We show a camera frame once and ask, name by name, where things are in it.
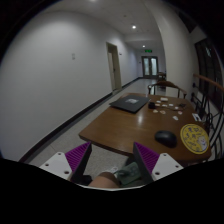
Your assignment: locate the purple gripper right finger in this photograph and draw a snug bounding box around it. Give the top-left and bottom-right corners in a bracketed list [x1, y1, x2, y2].
[132, 141, 185, 185]

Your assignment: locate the wooden chair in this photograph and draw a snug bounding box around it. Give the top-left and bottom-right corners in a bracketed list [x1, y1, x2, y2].
[148, 80, 187, 99]

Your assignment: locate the wooden handrail with railing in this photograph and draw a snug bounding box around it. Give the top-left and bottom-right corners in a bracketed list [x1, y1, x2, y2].
[191, 74, 224, 160]

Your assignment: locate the person's knee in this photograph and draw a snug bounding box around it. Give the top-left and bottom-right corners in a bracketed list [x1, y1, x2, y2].
[89, 172, 119, 188]

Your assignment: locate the door on left wall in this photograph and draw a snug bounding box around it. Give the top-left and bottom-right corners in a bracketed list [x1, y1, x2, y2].
[106, 42, 122, 91]

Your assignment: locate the double door at corridor end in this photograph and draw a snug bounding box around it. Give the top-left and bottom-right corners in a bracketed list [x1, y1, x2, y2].
[141, 56, 158, 79]

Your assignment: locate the green exit sign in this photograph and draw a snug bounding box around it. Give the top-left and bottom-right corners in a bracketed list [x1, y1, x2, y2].
[144, 49, 153, 53]

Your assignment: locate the white rectangular block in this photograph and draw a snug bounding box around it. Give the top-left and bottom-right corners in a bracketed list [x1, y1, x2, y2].
[160, 97, 168, 102]

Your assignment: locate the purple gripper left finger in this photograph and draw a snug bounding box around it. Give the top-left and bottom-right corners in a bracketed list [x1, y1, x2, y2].
[39, 141, 93, 184]

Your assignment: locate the black closed laptop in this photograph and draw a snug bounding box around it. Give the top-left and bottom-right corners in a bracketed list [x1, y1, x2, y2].
[110, 95, 149, 113]

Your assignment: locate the small black box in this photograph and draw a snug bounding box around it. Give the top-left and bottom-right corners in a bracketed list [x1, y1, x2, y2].
[148, 102, 155, 109]

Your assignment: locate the black computer mouse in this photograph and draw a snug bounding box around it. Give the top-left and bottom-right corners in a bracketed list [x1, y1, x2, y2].
[154, 130, 177, 148]

